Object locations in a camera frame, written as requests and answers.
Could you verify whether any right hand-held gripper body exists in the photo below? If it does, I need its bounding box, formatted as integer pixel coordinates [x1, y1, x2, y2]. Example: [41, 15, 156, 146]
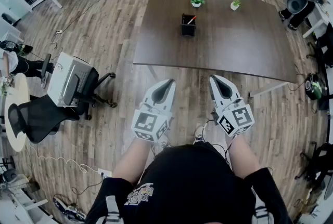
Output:
[211, 97, 254, 137]

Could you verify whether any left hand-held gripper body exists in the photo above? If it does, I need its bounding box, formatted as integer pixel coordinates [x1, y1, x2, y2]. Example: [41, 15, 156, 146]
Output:
[131, 102, 174, 143]

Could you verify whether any black square pen holder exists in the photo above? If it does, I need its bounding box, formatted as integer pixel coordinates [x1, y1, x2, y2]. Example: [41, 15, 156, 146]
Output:
[180, 14, 197, 37]

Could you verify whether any person's left forearm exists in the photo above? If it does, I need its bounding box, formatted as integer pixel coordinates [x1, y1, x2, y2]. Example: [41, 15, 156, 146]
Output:
[113, 137, 157, 185]

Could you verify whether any person's right forearm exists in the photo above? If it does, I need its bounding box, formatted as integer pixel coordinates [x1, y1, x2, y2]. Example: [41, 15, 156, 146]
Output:
[226, 134, 262, 179]

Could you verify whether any white table leg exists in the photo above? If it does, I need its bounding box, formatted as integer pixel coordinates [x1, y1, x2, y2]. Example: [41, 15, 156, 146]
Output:
[248, 82, 289, 99]

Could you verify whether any person's right shoe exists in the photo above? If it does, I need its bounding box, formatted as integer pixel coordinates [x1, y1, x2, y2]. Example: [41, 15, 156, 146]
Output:
[193, 126, 207, 144]

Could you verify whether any black office chair with armrests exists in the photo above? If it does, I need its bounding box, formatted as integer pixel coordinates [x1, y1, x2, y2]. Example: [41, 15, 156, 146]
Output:
[40, 53, 118, 121]

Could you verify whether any white power strip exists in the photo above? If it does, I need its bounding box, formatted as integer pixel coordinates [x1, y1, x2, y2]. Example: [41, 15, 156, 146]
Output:
[97, 168, 112, 178]

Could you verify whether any person's black t-shirt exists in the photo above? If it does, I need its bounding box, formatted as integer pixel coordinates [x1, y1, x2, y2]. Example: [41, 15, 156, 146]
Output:
[84, 142, 293, 224]

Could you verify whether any black and green bag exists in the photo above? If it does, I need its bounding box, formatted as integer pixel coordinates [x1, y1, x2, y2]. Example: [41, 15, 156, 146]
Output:
[305, 73, 323, 100]

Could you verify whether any white cardboard box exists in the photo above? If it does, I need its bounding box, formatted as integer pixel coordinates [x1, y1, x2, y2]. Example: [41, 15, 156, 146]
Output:
[46, 51, 93, 108]

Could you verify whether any black mesh-back office chair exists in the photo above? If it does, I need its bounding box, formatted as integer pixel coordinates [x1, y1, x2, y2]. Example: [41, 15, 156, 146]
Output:
[7, 95, 80, 144]

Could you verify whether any patterned bag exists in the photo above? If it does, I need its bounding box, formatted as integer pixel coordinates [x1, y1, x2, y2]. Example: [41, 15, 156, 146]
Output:
[53, 196, 86, 224]

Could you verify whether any round beige table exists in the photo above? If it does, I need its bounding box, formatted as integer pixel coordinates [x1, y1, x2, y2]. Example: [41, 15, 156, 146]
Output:
[4, 73, 31, 152]

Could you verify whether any white power cable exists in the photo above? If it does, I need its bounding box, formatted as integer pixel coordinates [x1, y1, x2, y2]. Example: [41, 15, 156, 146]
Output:
[25, 144, 101, 174]

